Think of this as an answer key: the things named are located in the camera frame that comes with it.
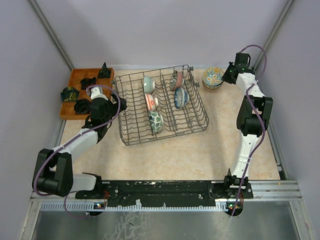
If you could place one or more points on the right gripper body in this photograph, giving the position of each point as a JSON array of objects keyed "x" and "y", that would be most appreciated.
[{"x": 226, "y": 76}]

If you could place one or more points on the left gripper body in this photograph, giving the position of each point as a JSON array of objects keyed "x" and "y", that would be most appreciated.
[{"x": 112, "y": 108}]

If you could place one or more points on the yellow blue patterned bowl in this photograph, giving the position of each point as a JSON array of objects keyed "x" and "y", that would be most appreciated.
[{"x": 213, "y": 76}]

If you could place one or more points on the cream leaf patterned bowl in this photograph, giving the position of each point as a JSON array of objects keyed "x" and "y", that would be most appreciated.
[{"x": 212, "y": 87}]

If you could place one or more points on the blue lattice patterned bowl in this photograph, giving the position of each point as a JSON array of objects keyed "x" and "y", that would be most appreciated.
[{"x": 211, "y": 85}]

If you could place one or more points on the orange white patterned bowl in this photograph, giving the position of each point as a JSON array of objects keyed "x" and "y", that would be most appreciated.
[{"x": 152, "y": 102}]

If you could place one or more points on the green leaf patterned bowl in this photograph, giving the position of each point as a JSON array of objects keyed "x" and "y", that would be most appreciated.
[{"x": 156, "y": 121}]

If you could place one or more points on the grey wire dish rack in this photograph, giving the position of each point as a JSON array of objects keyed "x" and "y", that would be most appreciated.
[{"x": 135, "y": 126}]

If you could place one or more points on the pink patterned bowl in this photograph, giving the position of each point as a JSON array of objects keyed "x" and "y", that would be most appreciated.
[{"x": 177, "y": 80}]

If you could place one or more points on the blue white floral bowl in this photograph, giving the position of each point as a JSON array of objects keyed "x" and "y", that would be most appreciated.
[{"x": 181, "y": 97}]

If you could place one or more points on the dark speckled bowl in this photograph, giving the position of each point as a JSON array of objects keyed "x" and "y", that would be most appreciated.
[{"x": 209, "y": 90}]

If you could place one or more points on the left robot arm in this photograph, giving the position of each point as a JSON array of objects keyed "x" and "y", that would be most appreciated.
[{"x": 53, "y": 174}]

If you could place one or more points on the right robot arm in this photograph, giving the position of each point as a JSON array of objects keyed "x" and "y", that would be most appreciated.
[{"x": 252, "y": 121}]

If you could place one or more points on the pale green grid bowl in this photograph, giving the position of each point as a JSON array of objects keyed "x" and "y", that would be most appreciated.
[{"x": 148, "y": 84}]

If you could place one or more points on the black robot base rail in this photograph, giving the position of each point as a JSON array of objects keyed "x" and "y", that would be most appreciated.
[{"x": 174, "y": 194}]

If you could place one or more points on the aluminium frame rail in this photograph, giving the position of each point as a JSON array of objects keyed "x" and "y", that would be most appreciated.
[{"x": 276, "y": 190}]

